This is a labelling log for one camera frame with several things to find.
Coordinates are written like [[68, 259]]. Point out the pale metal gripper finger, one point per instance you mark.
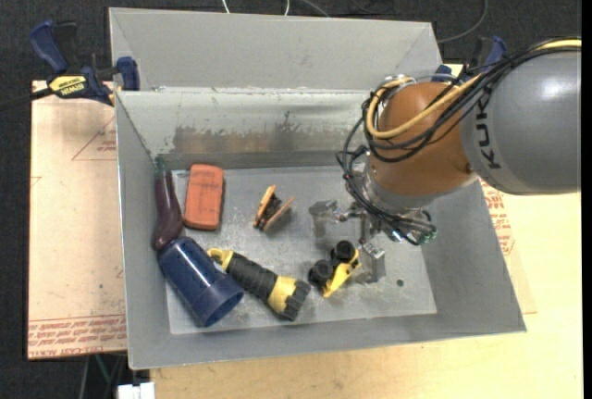
[[324, 209], [375, 263]]

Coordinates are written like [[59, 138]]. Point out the yellow toy vehicle, black wheels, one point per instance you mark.
[[340, 270]]

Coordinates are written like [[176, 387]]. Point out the brown toy sandwich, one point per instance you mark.
[[272, 208]]

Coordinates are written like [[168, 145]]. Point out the yellow and black flashlight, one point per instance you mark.
[[263, 281]]

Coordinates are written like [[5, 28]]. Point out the orange-red flat block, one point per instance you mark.
[[204, 198]]

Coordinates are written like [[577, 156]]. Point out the blue plastic cup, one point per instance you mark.
[[196, 279]]

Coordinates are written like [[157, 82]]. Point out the dark purple toy eggplant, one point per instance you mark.
[[165, 212]]

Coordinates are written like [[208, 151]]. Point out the grey metal bin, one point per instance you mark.
[[277, 54]]

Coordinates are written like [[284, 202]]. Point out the brown cardboard board, red print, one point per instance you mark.
[[69, 203]]

